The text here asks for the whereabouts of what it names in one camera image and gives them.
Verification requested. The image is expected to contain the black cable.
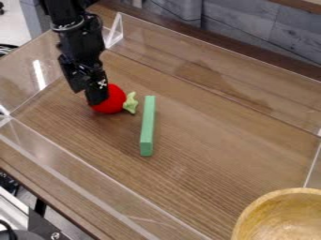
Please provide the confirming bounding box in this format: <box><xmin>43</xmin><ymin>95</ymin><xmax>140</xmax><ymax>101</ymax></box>
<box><xmin>0</xmin><ymin>218</ymin><xmax>20</xmax><ymax>240</ymax></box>

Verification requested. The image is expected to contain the black metal clamp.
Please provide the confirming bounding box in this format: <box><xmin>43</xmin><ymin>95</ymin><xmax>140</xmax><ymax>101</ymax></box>
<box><xmin>28</xmin><ymin>209</ymin><xmax>71</xmax><ymax>240</ymax></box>

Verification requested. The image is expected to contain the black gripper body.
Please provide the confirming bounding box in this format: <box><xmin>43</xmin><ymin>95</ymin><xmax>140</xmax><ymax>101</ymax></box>
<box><xmin>49</xmin><ymin>13</ymin><xmax>106</xmax><ymax>74</ymax></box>

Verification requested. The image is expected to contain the clear acrylic tray enclosure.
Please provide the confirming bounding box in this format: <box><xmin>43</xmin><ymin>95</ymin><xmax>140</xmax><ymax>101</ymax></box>
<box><xmin>0</xmin><ymin>17</ymin><xmax>321</xmax><ymax>240</ymax></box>

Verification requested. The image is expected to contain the red plush fruit green leaf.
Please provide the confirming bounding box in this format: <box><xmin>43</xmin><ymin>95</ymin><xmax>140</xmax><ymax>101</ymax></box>
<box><xmin>90</xmin><ymin>83</ymin><xmax>139</xmax><ymax>114</ymax></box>

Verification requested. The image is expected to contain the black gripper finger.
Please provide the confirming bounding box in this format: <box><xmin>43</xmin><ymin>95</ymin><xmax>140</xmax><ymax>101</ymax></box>
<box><xmin>86</xmin><ymin>68</ymin><xmax>110</xmax><ymax>106</ymax></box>
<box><xmin>57</xmin><ymin>55</ymin><xmax>90</xmax><ymax>93</ymax></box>

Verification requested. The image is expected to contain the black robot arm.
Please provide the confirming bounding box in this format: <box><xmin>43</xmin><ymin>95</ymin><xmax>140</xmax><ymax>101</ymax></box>
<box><xmin>41</xmin><ymin>0</ymin><xmax>110</xmax><ymax>106</ymax></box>

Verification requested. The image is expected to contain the green rectangular block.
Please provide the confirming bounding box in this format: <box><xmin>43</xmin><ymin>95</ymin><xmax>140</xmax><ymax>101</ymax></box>
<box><xmin>139</xmin><ymin>96</ymin><xmax>155</xmax><ymax>157</ymax></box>

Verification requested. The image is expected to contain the wooden bowl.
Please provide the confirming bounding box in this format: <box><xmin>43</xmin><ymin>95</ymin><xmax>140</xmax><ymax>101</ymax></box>
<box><xmin>230</xmin><ymin>187</ymin><xmax>321</xmax><ymax>240</ymax></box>

